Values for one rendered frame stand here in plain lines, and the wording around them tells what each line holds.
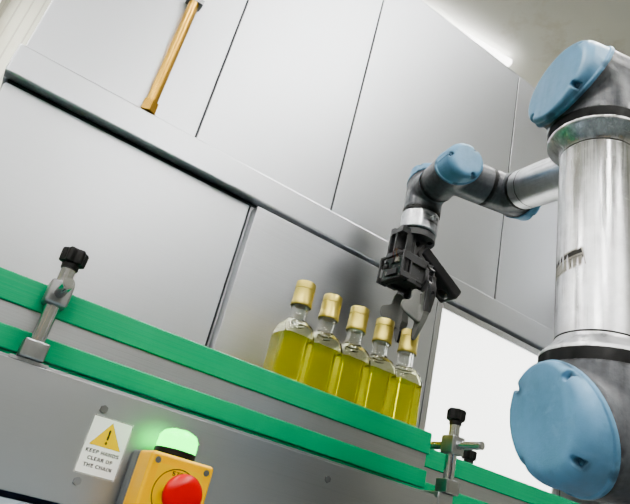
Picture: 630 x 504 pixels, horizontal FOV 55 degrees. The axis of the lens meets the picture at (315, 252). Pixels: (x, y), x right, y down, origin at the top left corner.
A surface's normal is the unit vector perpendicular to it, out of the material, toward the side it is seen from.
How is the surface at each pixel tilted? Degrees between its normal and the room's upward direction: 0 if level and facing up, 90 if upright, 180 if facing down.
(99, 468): 90
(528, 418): 99
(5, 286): 90
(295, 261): 90
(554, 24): 180
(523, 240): 90
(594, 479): 147
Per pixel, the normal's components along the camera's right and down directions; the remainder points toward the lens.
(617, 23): -0.22, 0.88
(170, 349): 0.54, -0.25
